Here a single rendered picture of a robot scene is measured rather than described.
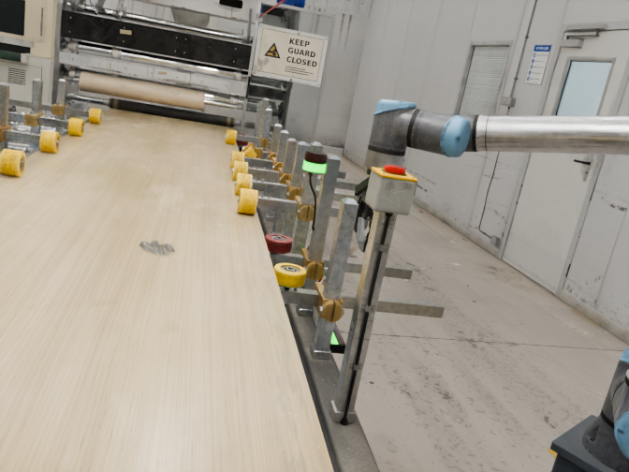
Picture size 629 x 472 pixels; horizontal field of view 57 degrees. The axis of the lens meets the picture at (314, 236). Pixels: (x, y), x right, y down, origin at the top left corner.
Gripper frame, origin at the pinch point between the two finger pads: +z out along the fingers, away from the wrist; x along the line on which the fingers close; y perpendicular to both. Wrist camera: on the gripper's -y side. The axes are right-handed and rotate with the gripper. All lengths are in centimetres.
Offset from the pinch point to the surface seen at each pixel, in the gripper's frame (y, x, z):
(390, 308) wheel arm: 5.7, 8.7, 13.9
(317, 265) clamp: -12.4, -7.8, 10.7
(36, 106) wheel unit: -150, -116, -3
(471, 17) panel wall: -522, 238, -128
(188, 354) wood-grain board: 50, -41, 7
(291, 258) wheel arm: -19.4, -14.0, 12.0
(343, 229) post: 9.9, -8.6, -6.3
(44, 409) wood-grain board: 67, -59, 7
